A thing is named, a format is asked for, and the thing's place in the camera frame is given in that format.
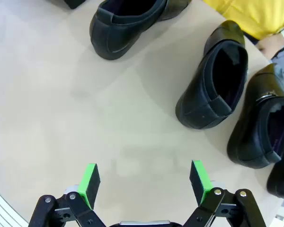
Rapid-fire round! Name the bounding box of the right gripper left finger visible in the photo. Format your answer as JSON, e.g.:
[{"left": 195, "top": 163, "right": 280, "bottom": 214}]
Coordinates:
[{"left": 28, "top": 163, "right": 107, "bottom": 227}]

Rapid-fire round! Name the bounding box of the person in yellow hoodie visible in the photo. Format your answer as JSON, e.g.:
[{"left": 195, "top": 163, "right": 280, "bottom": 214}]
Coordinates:
[{"left": 202, "top": 0, "right": 284, "bottom": 92}]

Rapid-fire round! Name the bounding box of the person's left hand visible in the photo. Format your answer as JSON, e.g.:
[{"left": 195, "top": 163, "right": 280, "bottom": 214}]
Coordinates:
[{"left": 257, "top": 33, "right": 284, "bottom": 60}]

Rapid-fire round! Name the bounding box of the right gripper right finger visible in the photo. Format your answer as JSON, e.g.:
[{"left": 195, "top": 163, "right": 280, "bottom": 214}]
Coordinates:
[{"left": 183, "top": 160, "right": 267, "bottom": 227}]

